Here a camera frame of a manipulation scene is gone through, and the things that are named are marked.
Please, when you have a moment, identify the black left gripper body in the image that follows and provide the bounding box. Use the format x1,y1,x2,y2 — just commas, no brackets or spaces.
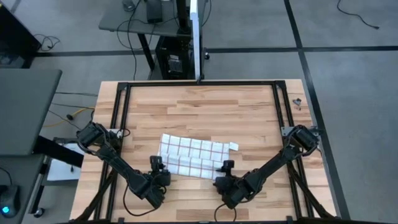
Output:
139,169,172,210

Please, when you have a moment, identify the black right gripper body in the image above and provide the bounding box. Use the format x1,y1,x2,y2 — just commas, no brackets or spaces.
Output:
213,174,250,210

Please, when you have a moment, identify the white red-checked towel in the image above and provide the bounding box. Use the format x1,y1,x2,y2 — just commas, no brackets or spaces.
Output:
157,133,240,181

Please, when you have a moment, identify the white paper sheet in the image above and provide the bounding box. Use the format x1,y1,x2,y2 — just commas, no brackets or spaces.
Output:
46,142,86,182

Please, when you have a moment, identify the black side table leg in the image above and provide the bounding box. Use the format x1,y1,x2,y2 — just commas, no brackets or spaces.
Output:
33,136,85,168

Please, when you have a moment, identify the black computer tower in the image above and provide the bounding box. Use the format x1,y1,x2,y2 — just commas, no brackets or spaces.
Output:
154,35,200,80

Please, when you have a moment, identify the black desk leg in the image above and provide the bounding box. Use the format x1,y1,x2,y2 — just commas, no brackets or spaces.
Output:
136,32,157,73

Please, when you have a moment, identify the white vertical pole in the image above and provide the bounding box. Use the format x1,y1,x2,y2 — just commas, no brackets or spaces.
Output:
190,0,203,81

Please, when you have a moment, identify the low grey side table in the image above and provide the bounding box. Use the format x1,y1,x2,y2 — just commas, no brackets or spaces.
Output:
0,154,45,224

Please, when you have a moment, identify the large grey side table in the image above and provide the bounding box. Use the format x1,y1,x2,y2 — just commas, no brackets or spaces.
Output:
0,68,63,157

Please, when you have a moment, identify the grey standing desk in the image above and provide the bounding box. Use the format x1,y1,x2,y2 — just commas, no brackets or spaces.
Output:
98,0,200,39

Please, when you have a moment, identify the black mouse with blue light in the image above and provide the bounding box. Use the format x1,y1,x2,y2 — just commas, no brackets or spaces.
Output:
0,184,21,219

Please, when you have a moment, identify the black monitor stand pole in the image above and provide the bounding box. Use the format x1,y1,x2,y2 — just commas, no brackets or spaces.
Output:
176,0,191,32

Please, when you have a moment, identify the black cabinet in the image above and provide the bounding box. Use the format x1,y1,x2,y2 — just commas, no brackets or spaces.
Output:
0,2,42,70

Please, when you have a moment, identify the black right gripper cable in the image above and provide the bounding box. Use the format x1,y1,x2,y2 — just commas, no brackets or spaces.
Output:
213,202,238,223

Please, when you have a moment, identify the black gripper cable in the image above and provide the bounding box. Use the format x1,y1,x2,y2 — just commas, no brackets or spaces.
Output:
213,202,238,223
122,183,157,217

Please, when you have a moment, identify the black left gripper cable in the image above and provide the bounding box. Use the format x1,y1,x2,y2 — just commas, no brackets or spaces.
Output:
122,183,157,217

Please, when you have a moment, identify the black aluminium table frame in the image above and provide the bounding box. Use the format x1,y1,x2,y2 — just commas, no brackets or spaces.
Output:
73,80,337,224

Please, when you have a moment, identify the yellow cable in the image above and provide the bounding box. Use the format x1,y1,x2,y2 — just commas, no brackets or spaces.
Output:
42,106,95,129

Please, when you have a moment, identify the coiled black floor cable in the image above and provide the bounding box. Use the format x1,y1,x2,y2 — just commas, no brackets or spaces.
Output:
33,33,62,52

